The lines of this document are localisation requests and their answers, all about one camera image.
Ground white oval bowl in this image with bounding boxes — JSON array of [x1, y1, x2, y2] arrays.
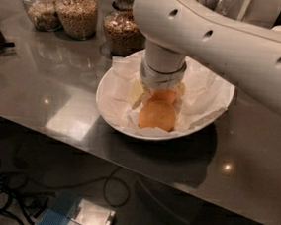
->
[[92, 45, 238, 149]]

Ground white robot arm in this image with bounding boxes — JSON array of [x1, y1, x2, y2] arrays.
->
[[133, 0, 281, 116]]

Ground orange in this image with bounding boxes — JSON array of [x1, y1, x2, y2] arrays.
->
[[149, 89, 177, 104], [138, 100, 177, 131]]

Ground white crumpled paper liner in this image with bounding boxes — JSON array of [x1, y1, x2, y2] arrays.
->
[[103, 46, 234, 146]]

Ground black cables on floor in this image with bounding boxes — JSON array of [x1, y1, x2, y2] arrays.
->
[[0, 140, 164, 225]]

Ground far left glass jar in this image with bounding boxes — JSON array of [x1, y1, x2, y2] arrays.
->
[[21, 0, 61, 32]]

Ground blue and metal floor box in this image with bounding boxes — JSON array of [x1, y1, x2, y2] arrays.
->
[[37, 191, 116, 225]]

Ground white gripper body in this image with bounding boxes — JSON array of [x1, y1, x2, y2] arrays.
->
[[140, 58, 187, 90]]

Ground clear glass bottle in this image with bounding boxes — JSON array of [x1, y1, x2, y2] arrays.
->
[[214, 0, 228, 16]]

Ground glass jar of grains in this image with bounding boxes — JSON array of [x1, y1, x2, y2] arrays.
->
[[103, 0, 145, 56], [56, 0, 99, 40]]

